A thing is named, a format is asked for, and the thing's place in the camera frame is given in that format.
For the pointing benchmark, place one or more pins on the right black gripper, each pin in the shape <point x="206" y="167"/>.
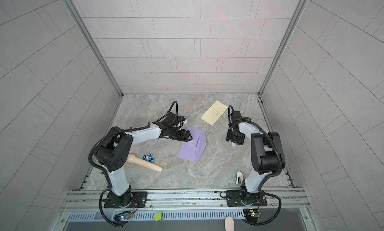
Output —
<point x="229" y="136"/>

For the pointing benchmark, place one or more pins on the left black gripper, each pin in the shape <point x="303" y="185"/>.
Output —
<point x="183" y="137"/>

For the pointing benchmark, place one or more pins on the yellow envelope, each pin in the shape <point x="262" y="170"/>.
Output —
<point x="212" y="115"/>

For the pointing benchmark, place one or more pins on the purple paper sheet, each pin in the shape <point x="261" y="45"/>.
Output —
<point x="193" y="150"/>

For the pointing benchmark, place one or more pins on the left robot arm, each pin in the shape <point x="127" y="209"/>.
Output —
<point x="111" y="152"/>

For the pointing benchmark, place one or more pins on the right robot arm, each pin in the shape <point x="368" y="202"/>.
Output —
<point x="267" y="156"/>

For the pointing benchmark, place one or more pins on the blue toy car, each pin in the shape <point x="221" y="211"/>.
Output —
<point x="149" y="158"/>

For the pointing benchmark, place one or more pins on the white pink stapler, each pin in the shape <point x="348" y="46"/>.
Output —
<point x="239" y="178"/>

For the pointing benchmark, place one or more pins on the beige wooden rolling pin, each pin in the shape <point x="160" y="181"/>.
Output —
<point x="140" y="162"/>

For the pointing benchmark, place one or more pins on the right circuit board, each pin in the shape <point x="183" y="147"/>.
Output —
<point x="252" y="216"/>

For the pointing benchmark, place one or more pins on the circuit board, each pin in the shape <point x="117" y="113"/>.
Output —
<point x="252" y="216"/>
<point x="122" y="217"/>

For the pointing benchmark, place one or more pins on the green sticky note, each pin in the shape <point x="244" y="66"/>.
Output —
<point x="158" y="216"/>

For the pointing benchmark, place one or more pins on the left circuit board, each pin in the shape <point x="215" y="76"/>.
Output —
<point x="122" y="217"/>

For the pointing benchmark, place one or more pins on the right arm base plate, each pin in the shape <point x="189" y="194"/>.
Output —
<point x="241" y="199"/>

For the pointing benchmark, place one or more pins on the aluminium rail frame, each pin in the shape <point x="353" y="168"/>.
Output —
<point x="204" y="199"/>

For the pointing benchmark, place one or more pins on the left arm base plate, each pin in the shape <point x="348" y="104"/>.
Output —
<point x="129" y="200"/>

